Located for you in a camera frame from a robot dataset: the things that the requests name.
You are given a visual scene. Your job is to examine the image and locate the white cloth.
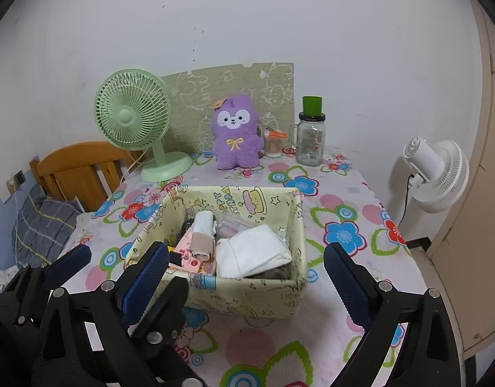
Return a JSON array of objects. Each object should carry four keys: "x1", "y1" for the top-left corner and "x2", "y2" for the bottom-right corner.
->
[
  {"x1": 215, "y1": 224, "x2": 292, "y2": 279},
  {"x1": 190, "y1": 211, "x2": 215, "y2": 262}
]

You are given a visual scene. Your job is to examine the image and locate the floral tablecloth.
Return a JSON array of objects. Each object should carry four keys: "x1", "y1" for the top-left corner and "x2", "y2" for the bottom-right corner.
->
[{"x1": 66, "y1": 152, "x2": 426, "y2": 386}]

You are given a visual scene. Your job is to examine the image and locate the grey plaid pillow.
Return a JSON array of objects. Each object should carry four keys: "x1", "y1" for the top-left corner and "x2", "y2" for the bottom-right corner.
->
[{"x1": 11, "y1": 184, "x2": 84, "y2": 267}]

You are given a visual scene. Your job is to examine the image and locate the clear plastic bag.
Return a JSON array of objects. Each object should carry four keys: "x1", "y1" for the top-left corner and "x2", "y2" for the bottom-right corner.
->
[{"x1": 215, "y1": 212, "x2": 259, "y2": 240}]

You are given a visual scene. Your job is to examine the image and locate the yellow cartoon fabric basket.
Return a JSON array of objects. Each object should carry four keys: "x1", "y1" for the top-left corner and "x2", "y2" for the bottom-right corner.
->
[{"x1": 126, "y1": 186, "x2": 307, "y2": 319}]

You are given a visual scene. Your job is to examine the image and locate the grey cloth in basket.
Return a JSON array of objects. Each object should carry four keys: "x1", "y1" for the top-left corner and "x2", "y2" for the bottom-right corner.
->
[{"x1": 250, "y1": 264, "x2": 290, "y2": 281}]

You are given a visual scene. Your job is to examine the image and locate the white standing fan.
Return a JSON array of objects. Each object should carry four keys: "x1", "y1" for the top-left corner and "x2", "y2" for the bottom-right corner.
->
[{"x1": 399, "y1": 136, "x2": 470, "y2": 224}]

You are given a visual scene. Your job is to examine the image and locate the green desk fan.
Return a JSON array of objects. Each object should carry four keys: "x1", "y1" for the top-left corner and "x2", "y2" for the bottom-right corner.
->
[{"x1": 94, "y1": 69, "x2": 192, "y2": 183}]

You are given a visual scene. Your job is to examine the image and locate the purple plush toy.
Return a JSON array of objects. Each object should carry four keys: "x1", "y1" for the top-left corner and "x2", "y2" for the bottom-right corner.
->
[{"x1": 211, "y1": 94, "x2": 263, "y2": 170}]

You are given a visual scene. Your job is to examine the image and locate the cotton swab container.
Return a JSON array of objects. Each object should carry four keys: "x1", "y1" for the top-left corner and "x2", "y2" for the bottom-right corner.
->
[{"x1": 263, "y1": 127, "x2": 288, "y2": 158}]

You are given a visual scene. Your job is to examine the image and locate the glass mason jar mug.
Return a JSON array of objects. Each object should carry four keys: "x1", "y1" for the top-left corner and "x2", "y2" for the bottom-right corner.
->
[{"x1": 288, "y1": 112, "x2": 326, "y2": 167}]

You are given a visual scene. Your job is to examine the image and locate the cartoon cardboard panel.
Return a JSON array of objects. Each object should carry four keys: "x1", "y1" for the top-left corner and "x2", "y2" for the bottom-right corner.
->
[{"x1": 163, "y1": 62, "x2": 295, "y2": 154}]

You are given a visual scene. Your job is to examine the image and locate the green cup on jar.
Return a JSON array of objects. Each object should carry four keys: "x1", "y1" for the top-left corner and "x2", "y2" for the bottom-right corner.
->
[{"x1": 303, "y1": 95, "x2": 323, "y2": 117}]

